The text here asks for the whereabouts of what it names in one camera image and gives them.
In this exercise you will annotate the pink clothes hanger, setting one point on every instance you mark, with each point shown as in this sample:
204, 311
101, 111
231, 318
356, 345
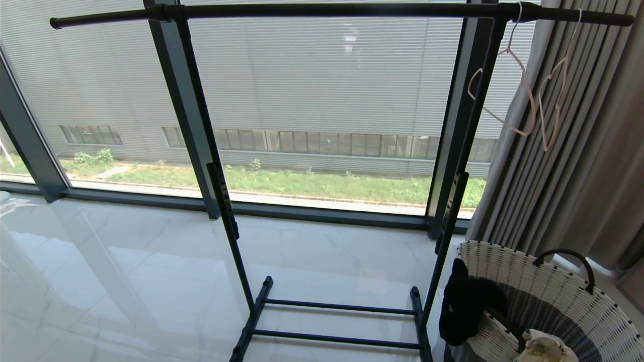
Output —
527, 133
549, 147

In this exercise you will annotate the cream printed garment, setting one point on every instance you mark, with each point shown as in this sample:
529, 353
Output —
546, 347

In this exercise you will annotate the black clothes rack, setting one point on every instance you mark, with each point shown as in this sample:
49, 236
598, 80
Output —
322, 10

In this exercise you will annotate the white laundry basket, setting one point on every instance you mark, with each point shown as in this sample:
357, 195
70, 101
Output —
553, 291

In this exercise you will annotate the window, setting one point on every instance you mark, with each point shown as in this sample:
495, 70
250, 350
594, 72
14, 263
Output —
322, 100

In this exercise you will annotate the black garment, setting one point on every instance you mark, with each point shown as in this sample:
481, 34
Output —
468, 306

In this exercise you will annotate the beige curtain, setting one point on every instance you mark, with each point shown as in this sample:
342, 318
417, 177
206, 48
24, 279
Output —
593, 176

